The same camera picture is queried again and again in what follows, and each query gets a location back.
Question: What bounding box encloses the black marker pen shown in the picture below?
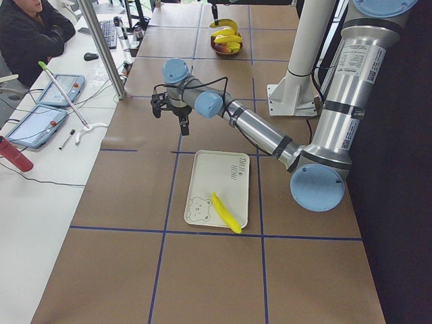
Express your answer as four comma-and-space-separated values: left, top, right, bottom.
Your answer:
58, 129, 76, 150

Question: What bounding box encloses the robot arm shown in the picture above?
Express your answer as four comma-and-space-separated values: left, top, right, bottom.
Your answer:
151, 1, 414, 212

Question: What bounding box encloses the blue teach pendant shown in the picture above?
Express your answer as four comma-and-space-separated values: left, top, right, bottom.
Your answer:
35, 73, 86, 108
6, 104, 68, 149

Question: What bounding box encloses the yellow banana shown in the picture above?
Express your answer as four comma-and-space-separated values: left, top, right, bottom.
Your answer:
214, 34, 243, 44
212, 28, 238, 37
211, 192, 242, 234
209, 18, 238, 33

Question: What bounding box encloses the brown wicker basket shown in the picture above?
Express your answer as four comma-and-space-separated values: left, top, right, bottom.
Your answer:
210, 34, 243, 55

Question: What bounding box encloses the white bear print tray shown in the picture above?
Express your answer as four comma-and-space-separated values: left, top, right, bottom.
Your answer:
184, 150, 250, 229

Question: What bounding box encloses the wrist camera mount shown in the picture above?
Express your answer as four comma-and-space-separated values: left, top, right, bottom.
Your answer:
151, 92, 171, 118

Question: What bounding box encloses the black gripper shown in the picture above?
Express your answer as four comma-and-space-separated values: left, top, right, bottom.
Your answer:
168, 3, 219, 136

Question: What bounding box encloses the red water bottle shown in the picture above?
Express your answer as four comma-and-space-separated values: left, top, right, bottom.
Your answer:
0, 136, 34, 172

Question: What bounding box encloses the grey stick green tip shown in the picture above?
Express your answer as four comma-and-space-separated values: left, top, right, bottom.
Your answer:
38, 61, 91, 131

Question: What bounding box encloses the blue teach pendant near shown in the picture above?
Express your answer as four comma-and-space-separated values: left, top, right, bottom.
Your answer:
6, 104, 68, 149

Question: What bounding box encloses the red green mango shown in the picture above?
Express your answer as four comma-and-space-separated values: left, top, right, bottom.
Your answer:
215, 45, 232, 55

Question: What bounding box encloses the blue teach pendant far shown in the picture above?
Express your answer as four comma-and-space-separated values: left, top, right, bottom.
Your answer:
35, 73, 86, 108

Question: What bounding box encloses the yellow starfruit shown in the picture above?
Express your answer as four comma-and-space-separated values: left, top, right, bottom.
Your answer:
222, 42, 242, 53

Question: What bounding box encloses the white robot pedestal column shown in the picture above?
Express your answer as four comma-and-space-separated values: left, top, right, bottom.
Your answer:
267, 0, 337, 117

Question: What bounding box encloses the aluminium frame post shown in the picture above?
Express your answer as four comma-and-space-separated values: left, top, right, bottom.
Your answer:
77, 0, 126, 100

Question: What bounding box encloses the black keyboard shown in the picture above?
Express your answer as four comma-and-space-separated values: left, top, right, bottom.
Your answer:
99, 20, 117, 49

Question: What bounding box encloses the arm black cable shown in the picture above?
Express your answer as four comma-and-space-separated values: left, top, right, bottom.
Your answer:
153, 76, 237, 126

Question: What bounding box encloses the seated person dark jacket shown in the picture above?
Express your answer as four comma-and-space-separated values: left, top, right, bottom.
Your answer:
1, 1, 76, 88

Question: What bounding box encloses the black computer mouse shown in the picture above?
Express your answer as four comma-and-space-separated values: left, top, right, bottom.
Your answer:
83, 52, 99, 61

